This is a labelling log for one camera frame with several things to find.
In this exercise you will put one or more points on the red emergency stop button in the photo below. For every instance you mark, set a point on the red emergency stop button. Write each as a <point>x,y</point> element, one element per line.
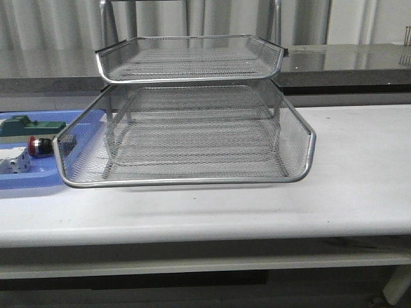
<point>42,147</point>

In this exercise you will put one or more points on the silver mesh top tray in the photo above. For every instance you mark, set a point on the silver mesh top tray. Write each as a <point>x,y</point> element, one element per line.
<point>193,58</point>

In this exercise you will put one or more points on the blue plastic tray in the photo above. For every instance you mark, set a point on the blue plastic tray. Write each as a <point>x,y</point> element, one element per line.
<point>81,162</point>

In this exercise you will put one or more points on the grey stone back counter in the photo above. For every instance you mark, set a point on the grey stone back counter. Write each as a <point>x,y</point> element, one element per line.
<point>306,70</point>

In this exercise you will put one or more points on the green terminal block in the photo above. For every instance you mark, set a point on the green terminal block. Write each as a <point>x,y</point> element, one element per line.
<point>19,128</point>

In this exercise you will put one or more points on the white circuit breaker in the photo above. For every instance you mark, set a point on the white circuit breaker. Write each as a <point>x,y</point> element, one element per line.
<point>15,160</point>

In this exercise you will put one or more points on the grey metal rack frame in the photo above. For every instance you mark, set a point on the grey metal rack frame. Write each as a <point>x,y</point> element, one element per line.
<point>110,33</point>

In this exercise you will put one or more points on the wire holder on counter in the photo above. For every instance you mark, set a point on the wire holder on counter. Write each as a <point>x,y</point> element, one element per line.
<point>407,38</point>

